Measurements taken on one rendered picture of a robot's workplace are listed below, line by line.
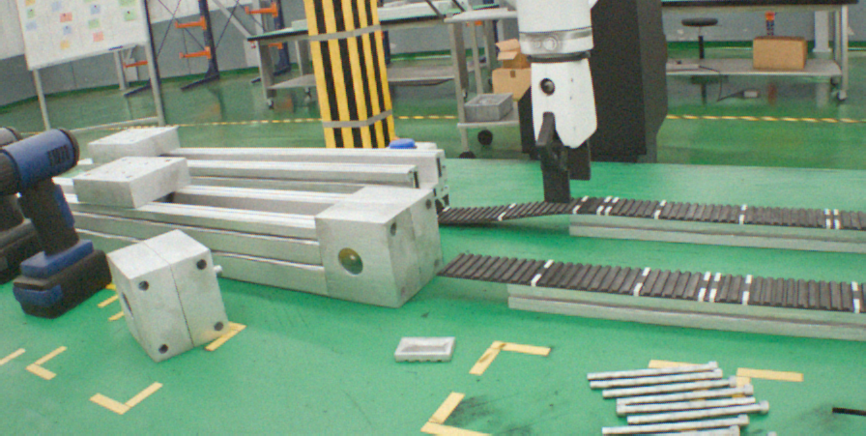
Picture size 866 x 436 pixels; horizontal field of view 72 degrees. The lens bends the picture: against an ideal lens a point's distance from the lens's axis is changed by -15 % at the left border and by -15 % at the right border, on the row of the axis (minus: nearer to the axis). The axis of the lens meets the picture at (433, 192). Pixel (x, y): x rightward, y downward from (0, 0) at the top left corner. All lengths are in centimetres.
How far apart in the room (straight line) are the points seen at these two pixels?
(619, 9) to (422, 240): 55
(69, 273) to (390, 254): 43
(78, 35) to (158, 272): 613
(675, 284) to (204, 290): 45
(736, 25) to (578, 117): 753
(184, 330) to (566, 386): 38
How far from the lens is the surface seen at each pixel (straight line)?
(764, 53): 554
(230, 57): 1178
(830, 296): 63
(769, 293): 63
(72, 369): 76
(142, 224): 97
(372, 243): 69
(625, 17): 112
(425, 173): 95
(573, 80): 78
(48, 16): 698
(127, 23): 643
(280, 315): 75
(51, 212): 92
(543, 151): 75
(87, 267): 93
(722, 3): 522
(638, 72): 113
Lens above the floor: 110
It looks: 18 degrees down
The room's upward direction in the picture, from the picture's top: 8 degrees counter-clockwise
